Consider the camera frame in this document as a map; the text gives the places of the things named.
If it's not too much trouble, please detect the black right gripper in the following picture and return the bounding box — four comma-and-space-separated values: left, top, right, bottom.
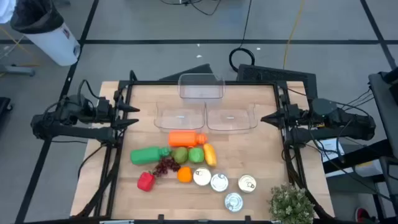
260, 104, 308, 129

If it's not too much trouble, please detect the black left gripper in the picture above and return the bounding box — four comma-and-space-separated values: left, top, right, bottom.
95, 96, 141, 131

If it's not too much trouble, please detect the dark red grape bunch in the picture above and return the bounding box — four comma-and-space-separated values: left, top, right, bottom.
152, 157, 181, 178

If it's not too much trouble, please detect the blue label tin can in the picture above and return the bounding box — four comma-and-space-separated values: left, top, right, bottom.
192, 167, 212, 187
238, 174, 257, 194

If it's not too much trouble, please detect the olive green pear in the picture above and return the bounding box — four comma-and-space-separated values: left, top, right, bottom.
172, 146, 190, 165

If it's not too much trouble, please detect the red bell pepper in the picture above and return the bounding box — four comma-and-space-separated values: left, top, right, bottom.
137, 171, 156, 192

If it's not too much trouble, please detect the yellow mango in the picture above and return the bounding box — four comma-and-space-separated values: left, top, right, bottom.
203, 142, 218, 167

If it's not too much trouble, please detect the olive green label can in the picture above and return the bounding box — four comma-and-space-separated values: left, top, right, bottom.
210, 173, 229, 193

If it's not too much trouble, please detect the orange fruit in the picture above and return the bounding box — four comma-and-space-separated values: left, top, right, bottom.
177, 166, 193, 184

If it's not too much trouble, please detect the silver tin can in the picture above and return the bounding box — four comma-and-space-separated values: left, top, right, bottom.
224, 192, 244, 213

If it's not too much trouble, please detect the black perforated case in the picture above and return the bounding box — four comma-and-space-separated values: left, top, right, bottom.
236, 63, 318, 107

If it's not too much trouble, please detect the white paper sheet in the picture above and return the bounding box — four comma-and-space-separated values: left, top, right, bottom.
318, 138, 346, 162

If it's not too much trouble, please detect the small clear plastic bin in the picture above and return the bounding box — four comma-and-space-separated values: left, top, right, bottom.
177, 73, 225, 100

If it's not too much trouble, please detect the small potted green plant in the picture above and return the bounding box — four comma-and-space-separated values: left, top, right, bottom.
269, 182, 315, 224

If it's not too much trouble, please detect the white trash can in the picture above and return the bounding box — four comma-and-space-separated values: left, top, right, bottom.
23, 21, 81, 67

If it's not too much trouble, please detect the silver aluminium bar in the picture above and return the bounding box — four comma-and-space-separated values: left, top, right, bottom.
99, 219, 135, 224

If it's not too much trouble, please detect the white plastic container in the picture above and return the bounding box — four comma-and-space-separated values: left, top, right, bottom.
354, 159, 384, 178

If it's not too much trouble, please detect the grey black cart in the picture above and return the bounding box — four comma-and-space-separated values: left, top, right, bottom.
368, 67, 398, 162

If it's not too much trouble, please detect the grey metal floor base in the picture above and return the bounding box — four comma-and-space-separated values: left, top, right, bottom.
0, 63, 35, 77

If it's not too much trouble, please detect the black floor object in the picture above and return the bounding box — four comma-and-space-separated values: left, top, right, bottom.
0, 96, 14, 122

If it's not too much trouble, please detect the small red object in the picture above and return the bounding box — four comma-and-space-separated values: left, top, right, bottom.
356, 207, 371, 223

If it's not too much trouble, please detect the black trash bag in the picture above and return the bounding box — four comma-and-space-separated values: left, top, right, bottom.
10, 0, 65, 34

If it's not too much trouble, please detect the white cloth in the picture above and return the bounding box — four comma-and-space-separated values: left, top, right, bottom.
0, 0, 17, 25

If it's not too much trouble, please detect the black metal table frame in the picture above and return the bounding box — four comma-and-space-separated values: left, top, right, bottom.
70, 70, 335, 224

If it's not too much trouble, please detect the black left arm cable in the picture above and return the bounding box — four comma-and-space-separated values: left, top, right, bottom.
76, 144, 106, 180

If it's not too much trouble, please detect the black coiled cable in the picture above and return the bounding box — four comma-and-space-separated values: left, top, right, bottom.
228, 0, 256, 73

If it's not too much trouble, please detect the yellow cable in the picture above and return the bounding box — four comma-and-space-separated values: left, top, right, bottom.
282, 0, 306, 70

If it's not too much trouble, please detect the black side table frame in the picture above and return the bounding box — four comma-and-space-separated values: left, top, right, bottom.
322, 138, 398, 224

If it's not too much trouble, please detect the thin black floor cable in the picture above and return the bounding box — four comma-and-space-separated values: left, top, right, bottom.
160, 0, 222, 16

